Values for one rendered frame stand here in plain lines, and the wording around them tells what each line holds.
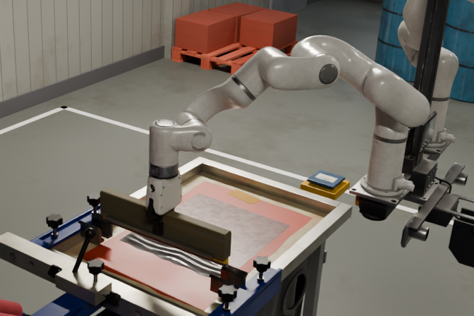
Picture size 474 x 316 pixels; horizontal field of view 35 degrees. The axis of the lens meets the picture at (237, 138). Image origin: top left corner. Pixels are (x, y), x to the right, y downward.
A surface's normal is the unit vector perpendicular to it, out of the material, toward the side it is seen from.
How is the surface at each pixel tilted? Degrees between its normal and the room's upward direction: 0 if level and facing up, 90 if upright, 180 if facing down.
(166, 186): 87
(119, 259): 0
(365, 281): 0
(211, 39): 90
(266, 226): 0
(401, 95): 84
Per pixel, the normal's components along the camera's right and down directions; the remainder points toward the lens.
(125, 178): 0.07, -0.92
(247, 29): -0.51, 0.30
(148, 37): 0.86, 0.25
